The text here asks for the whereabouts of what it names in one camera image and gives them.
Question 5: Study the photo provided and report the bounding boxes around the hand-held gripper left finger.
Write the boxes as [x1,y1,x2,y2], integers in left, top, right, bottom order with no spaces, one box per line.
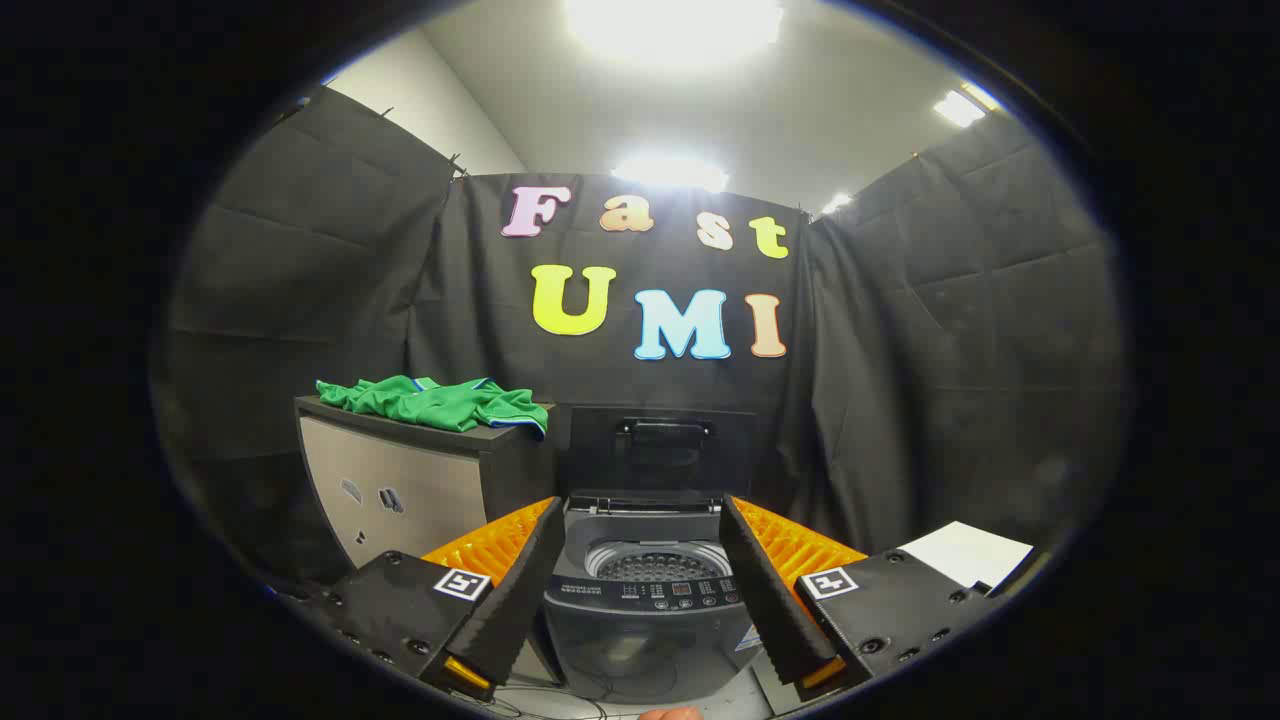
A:
[300,497,567,701]

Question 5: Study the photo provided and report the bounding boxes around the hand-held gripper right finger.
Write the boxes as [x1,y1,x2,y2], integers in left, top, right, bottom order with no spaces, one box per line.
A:
[720,494,1001,701]

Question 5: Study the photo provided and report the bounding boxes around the dark grey washing machine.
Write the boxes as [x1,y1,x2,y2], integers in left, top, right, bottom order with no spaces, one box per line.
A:
[545,490,776,706]

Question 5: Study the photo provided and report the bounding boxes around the green polo shirt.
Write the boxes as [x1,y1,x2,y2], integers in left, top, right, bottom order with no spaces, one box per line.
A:
[316,375,551,441]

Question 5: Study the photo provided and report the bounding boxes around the grey cabinet with dark top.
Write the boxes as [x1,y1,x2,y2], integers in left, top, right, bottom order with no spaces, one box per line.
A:
[293,395,573,691]

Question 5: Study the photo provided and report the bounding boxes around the white flat sheet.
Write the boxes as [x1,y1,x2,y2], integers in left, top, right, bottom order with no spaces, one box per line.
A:
[897,521,1034,589]

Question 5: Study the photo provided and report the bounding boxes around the black backdrop cloth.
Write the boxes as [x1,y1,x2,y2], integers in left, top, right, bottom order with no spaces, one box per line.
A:
[150,85,1131,591]

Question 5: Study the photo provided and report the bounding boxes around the rectangular ceiling light panel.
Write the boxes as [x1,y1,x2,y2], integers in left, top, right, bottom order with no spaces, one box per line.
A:
[933,88,988,128]

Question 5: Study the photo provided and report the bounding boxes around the large round ceiling light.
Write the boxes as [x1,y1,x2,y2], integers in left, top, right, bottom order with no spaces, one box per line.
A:
[565,0,786,71]

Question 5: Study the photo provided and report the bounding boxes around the thin black floor cables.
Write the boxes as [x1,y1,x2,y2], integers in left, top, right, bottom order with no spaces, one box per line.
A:
[450,680,613,720]

